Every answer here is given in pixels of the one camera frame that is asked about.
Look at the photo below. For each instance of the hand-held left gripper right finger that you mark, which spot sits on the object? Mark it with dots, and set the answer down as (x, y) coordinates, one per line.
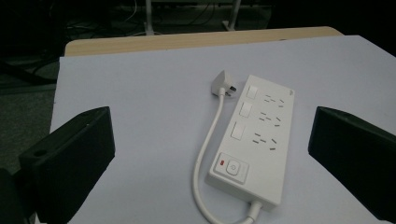
(355, 149)

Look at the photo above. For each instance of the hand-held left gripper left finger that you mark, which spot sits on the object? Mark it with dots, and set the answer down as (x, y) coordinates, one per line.
(71, 155)

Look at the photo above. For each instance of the white power strip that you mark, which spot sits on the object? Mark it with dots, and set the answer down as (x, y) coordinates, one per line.
(258, 155)

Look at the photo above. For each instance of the white table cover sheet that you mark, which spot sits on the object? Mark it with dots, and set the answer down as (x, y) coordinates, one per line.
(149, 93)

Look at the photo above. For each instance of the white power plug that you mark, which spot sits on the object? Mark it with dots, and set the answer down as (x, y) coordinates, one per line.
(220, 81)

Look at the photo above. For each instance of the white metal stand leg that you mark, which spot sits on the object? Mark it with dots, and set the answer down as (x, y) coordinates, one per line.
(148, 17)
(233, 15)

